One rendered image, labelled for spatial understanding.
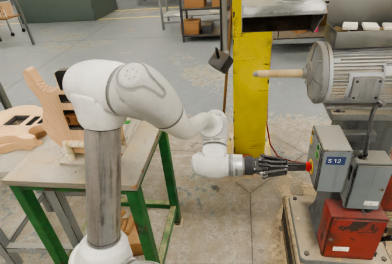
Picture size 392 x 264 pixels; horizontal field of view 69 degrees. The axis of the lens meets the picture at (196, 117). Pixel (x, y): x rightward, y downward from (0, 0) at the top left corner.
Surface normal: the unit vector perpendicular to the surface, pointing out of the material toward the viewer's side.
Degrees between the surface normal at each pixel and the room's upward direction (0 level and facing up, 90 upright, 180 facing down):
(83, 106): 77
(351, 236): 90
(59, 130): 90
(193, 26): 90
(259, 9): 38
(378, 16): 90
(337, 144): 0
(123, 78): 32
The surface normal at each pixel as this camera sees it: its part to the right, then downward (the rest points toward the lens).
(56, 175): -0.07, -0.85
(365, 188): -0.13, 0.53
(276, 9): -0.14, -0.34
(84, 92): -0.48, 0.26
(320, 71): -0.94, 0.05
